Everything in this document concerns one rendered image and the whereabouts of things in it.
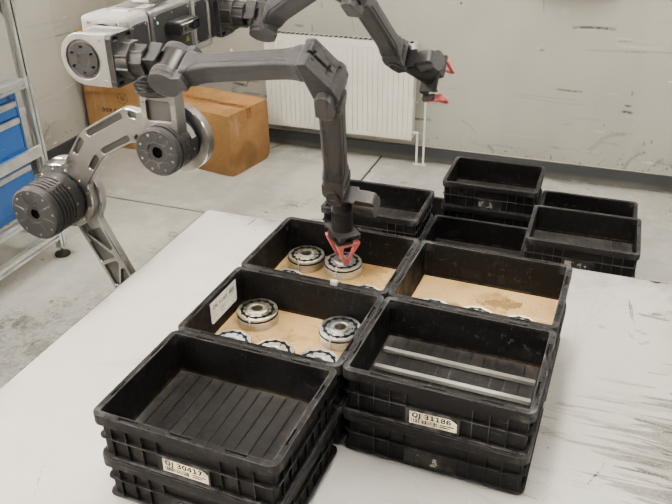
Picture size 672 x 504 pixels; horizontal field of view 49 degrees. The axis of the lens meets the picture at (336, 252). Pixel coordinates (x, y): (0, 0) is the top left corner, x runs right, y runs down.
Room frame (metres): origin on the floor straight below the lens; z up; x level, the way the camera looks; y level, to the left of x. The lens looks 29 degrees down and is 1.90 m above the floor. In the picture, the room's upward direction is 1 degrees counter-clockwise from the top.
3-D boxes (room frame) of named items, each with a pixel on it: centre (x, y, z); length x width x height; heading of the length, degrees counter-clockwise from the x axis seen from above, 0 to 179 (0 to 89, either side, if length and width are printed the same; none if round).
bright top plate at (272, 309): (1.55, 0.20, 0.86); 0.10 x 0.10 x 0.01
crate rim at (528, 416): (1.29, -0.25, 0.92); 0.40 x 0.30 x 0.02; 68
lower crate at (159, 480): (1.16, 0.24, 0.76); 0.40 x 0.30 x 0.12; 68
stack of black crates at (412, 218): (2.74, -0.18, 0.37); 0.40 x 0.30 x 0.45; 69
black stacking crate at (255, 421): (1.16, 0.24, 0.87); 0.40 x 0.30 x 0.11; 68
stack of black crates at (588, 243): (2.46, -0.93, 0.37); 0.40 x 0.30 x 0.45; 69
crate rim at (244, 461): (1.16, 0.24, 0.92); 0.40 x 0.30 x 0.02; 68
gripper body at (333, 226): (1.78, -0.02, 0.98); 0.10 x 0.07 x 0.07; 23
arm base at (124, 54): (1.70, 0.45, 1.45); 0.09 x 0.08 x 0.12; 159
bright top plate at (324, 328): (1.47, -0.01, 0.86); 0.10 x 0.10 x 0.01
